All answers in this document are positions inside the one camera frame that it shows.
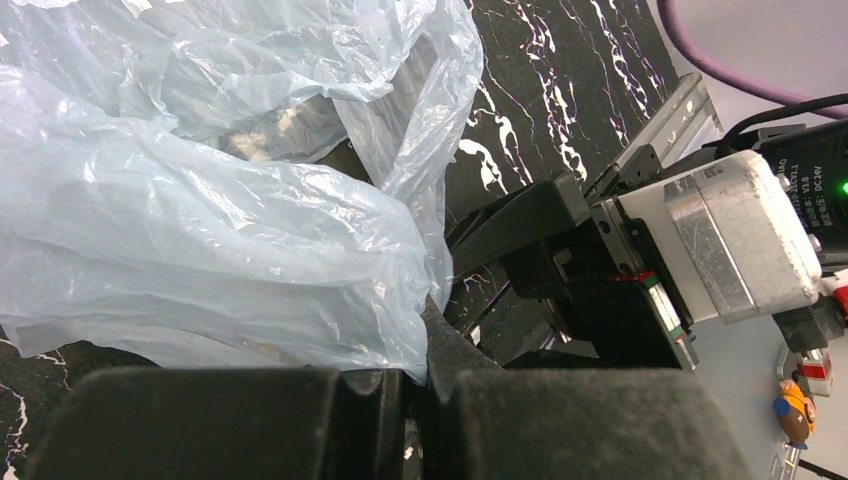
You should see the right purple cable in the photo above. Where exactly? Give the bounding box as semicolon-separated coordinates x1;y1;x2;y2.
655;0;848;121

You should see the small brown orange toy figure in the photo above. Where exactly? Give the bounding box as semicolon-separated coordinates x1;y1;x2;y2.
772;378;816;450

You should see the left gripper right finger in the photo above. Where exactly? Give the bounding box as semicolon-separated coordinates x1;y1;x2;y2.
423;301;749;479

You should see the light blue plastic bag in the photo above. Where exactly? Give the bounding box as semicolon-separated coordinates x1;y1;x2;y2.
1;1;484;382

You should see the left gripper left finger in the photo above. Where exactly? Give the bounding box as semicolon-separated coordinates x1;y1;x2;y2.
27;368;405;479

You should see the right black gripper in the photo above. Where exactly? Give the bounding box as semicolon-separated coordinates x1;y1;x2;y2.
447;125;847;370

